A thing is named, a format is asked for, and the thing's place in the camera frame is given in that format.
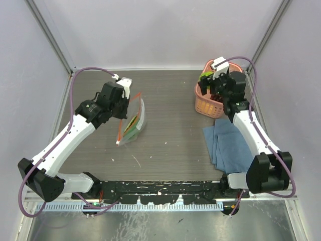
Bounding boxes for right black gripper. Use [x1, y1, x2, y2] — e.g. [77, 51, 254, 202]
[198, 70, 230, 100]

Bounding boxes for green custard apple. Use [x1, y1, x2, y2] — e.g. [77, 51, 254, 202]
[199, 71, 214, 81]

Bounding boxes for clear red zip top bag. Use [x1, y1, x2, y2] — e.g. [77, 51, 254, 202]
[116, 92, 146, 146]

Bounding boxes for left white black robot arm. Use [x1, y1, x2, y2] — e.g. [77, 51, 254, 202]
[18, 78, 132, 202]

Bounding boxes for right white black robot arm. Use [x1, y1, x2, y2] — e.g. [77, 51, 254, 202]
[198, 71, 296, 198]

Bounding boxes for dark purple grape bunch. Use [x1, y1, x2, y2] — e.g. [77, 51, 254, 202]
[210, 93, 223, 103]

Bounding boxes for pink plastic basket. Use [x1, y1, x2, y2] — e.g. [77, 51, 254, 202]
[194, 60, 243, 119]

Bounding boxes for blue folded cloth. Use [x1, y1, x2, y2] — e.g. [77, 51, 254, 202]
[203, 119, 253, 174]

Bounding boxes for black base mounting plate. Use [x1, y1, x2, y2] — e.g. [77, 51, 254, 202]
[80, 180, 241, 205]

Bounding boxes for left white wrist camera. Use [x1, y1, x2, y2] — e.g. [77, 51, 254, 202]
[112, 74, 132, 100]

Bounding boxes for right aluminium frame post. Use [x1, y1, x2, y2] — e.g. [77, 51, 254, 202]
[252, 0, 292, 66]

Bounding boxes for aluminium frame post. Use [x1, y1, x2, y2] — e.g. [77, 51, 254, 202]
[25, 0, 74, 76]
[252, 0, 292, 66]

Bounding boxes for left aluminium frame post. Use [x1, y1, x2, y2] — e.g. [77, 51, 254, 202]
[25, 0, 74, 76]

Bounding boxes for aluminium front rail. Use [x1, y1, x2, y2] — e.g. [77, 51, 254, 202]
[24, 179, 298, 201]

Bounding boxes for slotted cable duct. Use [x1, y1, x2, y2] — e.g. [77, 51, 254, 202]
[43, 201, 224, 212]

